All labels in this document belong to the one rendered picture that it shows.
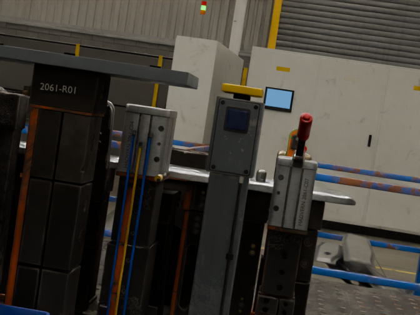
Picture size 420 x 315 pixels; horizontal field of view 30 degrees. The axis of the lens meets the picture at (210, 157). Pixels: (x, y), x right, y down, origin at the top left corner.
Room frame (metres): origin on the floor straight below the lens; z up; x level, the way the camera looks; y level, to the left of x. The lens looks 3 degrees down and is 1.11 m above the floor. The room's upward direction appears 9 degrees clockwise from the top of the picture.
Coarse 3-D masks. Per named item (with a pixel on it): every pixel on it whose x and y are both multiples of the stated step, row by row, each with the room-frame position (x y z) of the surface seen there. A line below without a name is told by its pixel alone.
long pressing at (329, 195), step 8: (24, 144) 1.56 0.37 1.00; (24, 152) 1.45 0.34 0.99; (112, 160) 1.44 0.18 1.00; (176, 168) 1.54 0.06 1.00; (184, 168) 1.54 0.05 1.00; (192, 168) 1.58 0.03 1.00; (176, 176) 1.43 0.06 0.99; (184, 176) 1.42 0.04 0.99; (192, 176) 1.42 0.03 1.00; (200, 176) 1.42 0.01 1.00; (208, 176) 1.42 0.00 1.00; (256, 184) 1.41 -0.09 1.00; (264, 184) 1.41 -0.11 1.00; (272, 184) 1.42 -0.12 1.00; (320, 192) 1.41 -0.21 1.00; (328, 192) 1.47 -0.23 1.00; (336, 192) 1.50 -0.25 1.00; (320, 200) 1.40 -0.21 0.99; (328, 200) 1.40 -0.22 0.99; (336, 200) 1.40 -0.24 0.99; (344, 200) 1.40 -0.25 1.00; (352, 200) 1.41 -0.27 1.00
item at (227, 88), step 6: (222, 84) 1.15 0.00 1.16; (228, 84) 1.15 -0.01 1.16; (222, 90) 1.15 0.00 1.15; (228, 90) 1.15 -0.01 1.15; (234, 90) 1.15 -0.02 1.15; (240, 90) 1.15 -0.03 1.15; (246, 90) 1.14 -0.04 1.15; (252, 90) 1.14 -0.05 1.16; (258, 90) 1.14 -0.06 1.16; (234, 96) 1.17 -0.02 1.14; (240, 96) 1.16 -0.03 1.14; (246, 96) 1.16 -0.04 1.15; (252, 96) 1.18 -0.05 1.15; (258, 96) 1.15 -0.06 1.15
